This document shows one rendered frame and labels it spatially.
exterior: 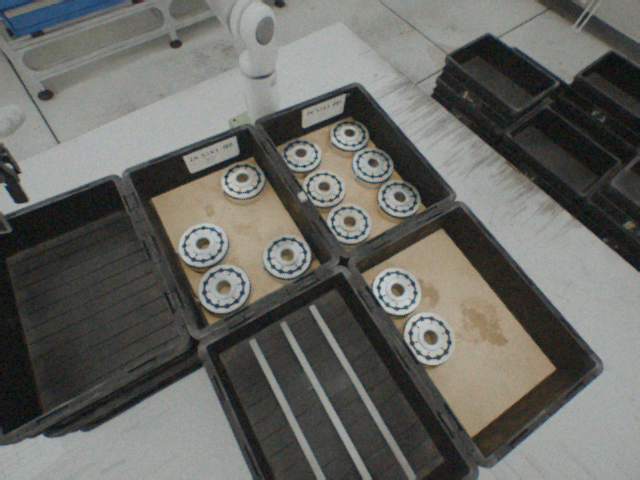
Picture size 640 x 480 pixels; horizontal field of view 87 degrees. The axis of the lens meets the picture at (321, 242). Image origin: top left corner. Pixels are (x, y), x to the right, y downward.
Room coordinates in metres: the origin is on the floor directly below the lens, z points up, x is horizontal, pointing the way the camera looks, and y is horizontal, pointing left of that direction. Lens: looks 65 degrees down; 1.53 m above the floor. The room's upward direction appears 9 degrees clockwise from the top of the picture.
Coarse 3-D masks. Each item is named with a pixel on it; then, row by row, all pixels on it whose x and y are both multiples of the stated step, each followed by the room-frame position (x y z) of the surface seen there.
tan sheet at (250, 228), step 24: (168, 192) 0.40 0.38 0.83; (192, 192) 0.41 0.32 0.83; (216, 192) 0.42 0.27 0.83; (168, 216) 0.33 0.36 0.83; (192, 216) 0.34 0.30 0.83; (216, 216) 0.35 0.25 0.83; (240, 216) 0.36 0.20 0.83; (264, 216) 0.37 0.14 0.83; (288, 216) 0.38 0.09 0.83; (240, 240) 0.30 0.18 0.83; (264, 240) 0.31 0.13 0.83; (240, 264) 0.25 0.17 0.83; (312, 264) 0.27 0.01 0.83; (264, 288) 0.20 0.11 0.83
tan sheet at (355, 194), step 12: (312, 132) 0.65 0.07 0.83; (324, 132) 0.65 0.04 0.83; (324, 144) 0.61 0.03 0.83; (372, 144) 0.64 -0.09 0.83; (324, 156) 0.57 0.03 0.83; (336, 156) 0.58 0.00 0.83; (324, 168) 0.54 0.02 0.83; (336, 168) 0.54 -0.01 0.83; (348, 168) 0.55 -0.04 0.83; (300, 180) 0.49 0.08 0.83; (348, 180) 0.51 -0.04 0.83; (348, 192) 0.47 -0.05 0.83; (360, 192) 0.48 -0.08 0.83; (372, 192) 0.49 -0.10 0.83; (360, 204) 0.45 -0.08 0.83; (372, 204) 0.45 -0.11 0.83; (420, 204) 0.47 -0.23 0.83; (324, 216) 0.40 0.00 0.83; (372, 216) 0.42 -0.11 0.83; (372, 228) 0.39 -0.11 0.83; (384, 228) 0.39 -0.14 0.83
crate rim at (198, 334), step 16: (240, 128) 0.53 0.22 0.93; (192, 144) 0.47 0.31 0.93; (208, 144) 0.48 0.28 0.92; (160, 160) 0.41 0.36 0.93; (272, 160) 0.46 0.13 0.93; (128, 176) 0.36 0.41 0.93; (128, 192) 0.33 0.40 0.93; (304, 208) 0.35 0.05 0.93; (144, 224) 0.26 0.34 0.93; (320, 240) 0.29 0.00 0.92; (160, 256) 0.20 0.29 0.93; (336, 256) 0.26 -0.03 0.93; (320, 272) 0.22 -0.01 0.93; (176, 288) 0.15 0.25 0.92; (288, 288) 0.18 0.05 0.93; (256, 304) 0.14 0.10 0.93; (192, 320) 0.10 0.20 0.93; (192, 336) 0.07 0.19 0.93
